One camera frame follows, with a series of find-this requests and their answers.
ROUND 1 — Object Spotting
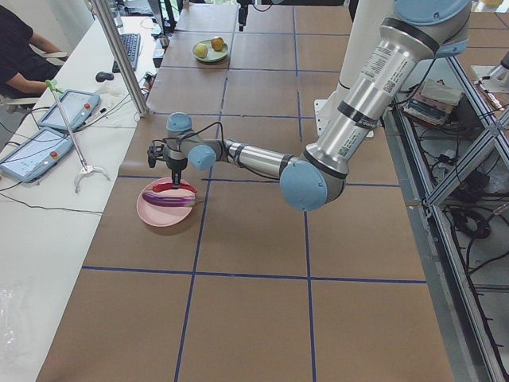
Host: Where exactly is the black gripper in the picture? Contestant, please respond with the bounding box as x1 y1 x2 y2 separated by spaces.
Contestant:
147 138 188 188
237 0 247 31

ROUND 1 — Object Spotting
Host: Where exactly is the red chili pepper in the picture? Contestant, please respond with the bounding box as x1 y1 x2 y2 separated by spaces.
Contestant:
152 181 197 193

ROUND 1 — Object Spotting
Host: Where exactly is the purple eggplant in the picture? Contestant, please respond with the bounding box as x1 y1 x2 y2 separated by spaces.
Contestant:
142 193 200 208

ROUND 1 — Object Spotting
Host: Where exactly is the pale green peach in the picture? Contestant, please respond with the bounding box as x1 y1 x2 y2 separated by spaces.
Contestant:
194 43 208 59

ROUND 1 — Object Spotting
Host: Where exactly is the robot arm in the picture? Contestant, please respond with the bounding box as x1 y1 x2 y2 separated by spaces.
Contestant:
147 1 471 211

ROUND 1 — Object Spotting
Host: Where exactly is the green plate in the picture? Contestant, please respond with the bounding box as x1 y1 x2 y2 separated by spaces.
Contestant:
192 39 229 63

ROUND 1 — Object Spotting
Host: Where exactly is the pink plate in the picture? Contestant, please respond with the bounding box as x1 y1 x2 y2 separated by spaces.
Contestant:
136 177 198 227

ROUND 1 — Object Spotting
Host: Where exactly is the black keyboard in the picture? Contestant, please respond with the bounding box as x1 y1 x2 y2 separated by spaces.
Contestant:
119 33 142 71

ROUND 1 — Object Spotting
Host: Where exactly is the upper teach pendant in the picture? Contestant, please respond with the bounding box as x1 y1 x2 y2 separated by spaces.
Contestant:
37 90 100 131

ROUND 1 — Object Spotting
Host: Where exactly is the teach pendant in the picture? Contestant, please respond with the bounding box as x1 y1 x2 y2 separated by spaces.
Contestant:
37 90 100 131
1 127 73 182

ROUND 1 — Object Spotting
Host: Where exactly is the black computer mouse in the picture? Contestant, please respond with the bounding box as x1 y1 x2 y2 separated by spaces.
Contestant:
95 71 115 83

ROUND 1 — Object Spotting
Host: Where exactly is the lower teach pendant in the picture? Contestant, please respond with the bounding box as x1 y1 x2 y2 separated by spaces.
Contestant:
1 127 73 182

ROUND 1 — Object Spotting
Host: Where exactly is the grabber reaching tool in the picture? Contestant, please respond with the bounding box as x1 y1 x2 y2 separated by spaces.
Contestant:
45 79 111 195

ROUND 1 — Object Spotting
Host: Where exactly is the seated person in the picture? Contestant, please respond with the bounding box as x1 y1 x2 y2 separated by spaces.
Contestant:
1 6 60 99

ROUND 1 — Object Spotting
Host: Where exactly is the stack of books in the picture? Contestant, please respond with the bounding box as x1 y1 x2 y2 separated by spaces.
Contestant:
403 79 463 126

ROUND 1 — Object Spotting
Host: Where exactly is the black braided left cable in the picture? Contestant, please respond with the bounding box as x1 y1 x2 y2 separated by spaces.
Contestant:
153 121 239 164

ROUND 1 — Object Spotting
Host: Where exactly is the aluminium frame post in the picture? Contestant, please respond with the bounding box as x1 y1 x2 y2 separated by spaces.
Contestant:
90 0 149 118

